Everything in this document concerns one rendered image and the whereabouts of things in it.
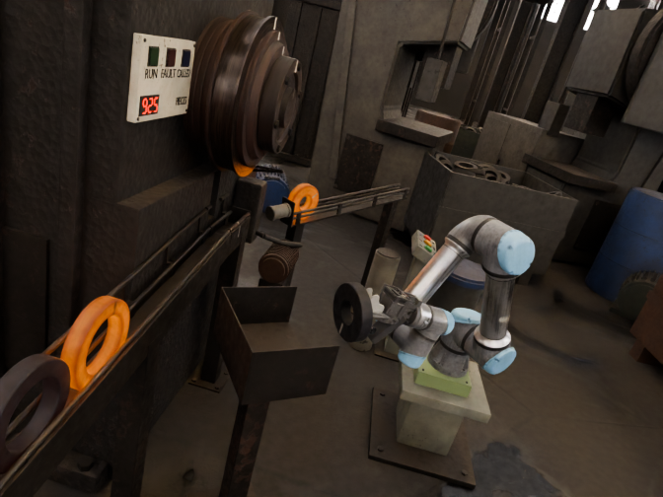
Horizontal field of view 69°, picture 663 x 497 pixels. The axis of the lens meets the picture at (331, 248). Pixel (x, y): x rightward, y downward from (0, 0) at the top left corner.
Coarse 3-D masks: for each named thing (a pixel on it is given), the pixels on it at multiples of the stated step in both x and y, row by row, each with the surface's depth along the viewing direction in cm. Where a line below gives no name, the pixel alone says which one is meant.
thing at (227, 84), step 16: (256, 16) 133; (272, 16) 133; (240, 32) 125; (256, 32) 124; (240, 48) 123; (224, 64) 122; (240, 64) 122; (224, 80) 122; (240, 80) 121; (224, 96) 123; (240, 96) 125; (224, 112) 125; (224, 128) 127; (224, 144) 131; (224, 160) 137; (240, 176) 145
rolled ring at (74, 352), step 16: (96, 304) 90; (112, 304) 92; (80, 320) 87; (96, 320) 88; (112, 320) 99; (128, 320) 102; (80, 336) 85; (112, 336) 100; (64, 352) 85; (80, 352) 85; (112, 352) 99; (80, 368) 87; (96, 368) 96; (80, 384) 88
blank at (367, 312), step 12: (348, 288) 123; (360, 288) 121; (336, 300) 128; (348, 300) 123; (360, 300) 118; (336, 312) 128; (348, 312) 128; (360, 312) 118; (372, 312) 118; (336, 324) 129; (348, 324) 124; (360, 324) 118; (348, 336) 123; (360, 336) 119
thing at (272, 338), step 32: (224, 288) 117; (256, 288) 121; (288, 288) 126; (224, 320) 114; (256, 320) 126; (288, 320) 131; (224, 352) 113; (256, 352) 97; (288, 352) 101; (320, 352) 104; (256, 384) 101; (288, 384) 105; (320, 384) 109; (256, 416) 123; (256, 448) 128; (224, 480) 134
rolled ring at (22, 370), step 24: (24, 360) 76; (48, 360) 78; (0, 384) 71; (24, 384) 73; (48, 384) 83; (0, 408) 69; (48, 408) 84; (0, 432) 70; (24, 432) 81; (0, 456) 72
